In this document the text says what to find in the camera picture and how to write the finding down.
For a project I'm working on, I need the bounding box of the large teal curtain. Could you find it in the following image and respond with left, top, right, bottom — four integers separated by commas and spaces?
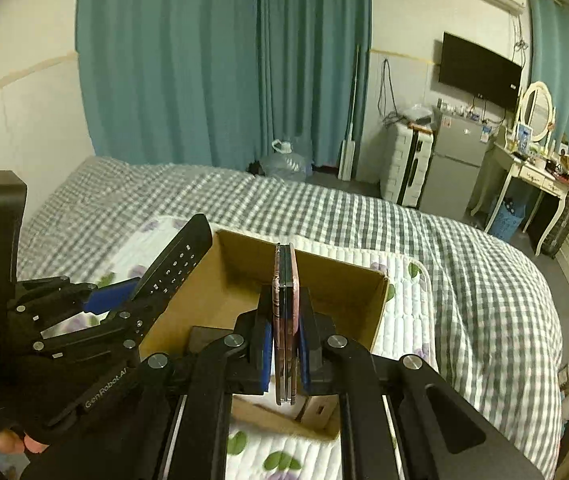
75, 0, 371, 170

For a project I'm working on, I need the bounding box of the black remote control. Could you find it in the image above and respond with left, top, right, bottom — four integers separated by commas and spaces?
128, 212, 214, 311

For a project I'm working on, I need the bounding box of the small teal curtain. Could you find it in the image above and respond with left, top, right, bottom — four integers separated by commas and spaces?
529, 0, 569, 145

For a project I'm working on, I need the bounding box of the white plastic bottle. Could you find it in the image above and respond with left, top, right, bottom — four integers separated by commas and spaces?
40, 312, 108, 339

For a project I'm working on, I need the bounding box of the black wall television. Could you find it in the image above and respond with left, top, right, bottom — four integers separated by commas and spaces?
439, 32, 522, 112

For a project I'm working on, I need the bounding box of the white dressing table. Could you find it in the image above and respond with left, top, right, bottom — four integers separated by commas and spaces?
469, 138, 569, 257

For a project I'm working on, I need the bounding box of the white suitcase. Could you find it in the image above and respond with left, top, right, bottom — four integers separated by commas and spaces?
379, 122, 434, 208

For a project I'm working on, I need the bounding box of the left hand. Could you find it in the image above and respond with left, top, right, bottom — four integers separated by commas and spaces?
0, 429, 49, 454

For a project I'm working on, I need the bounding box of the brown cardboard box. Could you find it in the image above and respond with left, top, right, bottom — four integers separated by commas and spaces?
140, 230, 390, 440

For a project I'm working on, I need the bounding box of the dark suitcase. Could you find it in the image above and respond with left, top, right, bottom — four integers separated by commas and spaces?
542, 191, 569, 258

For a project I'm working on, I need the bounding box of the silver small refrigerator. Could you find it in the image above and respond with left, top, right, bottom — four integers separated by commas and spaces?
419, 112, 492, 220

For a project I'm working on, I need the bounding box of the white floral quilted mat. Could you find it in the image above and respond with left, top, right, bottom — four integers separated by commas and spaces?
212, 226, 437, 479

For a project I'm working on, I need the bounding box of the white oval vanity mirror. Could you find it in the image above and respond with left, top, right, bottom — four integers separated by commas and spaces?
515, 80, 556, 142

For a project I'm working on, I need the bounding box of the clear water jug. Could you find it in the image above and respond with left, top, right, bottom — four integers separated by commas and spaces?
260, 139, 313, 182

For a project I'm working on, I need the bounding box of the grey checkered bed cover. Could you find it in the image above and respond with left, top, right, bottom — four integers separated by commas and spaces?
18, 157, 562, 478

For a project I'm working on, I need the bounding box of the grey case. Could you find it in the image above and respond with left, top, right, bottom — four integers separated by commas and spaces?
185, 326, 232, 356

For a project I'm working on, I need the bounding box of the blue waste basket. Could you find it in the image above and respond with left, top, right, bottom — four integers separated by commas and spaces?
489, 197, 525, 242

